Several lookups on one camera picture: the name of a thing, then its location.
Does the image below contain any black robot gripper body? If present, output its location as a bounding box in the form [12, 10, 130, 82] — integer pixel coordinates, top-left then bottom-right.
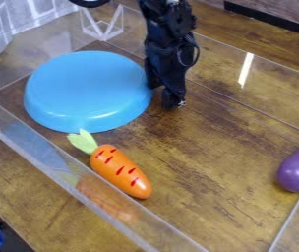
[143, 38, 199, 96]

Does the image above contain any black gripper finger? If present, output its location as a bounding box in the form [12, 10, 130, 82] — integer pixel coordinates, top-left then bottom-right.
[162, 89, 186, 110]
[144, 58, 163, 89]

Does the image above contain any blue upturned bowl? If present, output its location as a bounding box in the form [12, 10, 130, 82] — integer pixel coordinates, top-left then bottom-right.
[24, 50, 152, 133]

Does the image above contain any orange toy carrot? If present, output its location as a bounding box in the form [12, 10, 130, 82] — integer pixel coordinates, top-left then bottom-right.
[67, 129, 152, 199]

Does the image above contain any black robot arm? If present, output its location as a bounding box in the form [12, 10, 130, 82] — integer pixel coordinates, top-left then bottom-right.
[138, 0, 199, 110]

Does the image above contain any white curtain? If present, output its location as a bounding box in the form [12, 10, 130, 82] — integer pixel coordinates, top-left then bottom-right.
[0, 0, 79, 53]

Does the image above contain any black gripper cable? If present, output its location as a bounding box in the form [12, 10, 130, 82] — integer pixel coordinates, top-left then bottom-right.
[175, 33, 202, 69]

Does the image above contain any clear acrylic enclosure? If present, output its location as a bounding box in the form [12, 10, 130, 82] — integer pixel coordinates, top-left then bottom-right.
[0, 0, 299, 252]

